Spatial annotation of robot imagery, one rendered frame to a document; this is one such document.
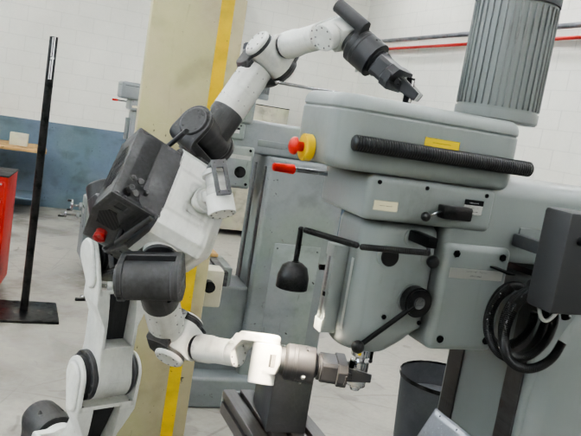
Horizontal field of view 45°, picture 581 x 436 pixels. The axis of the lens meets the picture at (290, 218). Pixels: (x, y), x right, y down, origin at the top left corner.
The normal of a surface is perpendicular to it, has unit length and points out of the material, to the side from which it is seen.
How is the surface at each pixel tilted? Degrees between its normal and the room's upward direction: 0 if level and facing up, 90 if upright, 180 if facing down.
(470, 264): 90
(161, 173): 58
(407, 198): 90
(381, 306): 90
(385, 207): 90
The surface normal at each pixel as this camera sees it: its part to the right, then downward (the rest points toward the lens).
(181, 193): 0.62, -0.33
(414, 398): -0.76, 0.04
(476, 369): -0.92, -0.10
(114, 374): 0.65, 0.06
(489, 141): 0.35, 0.19
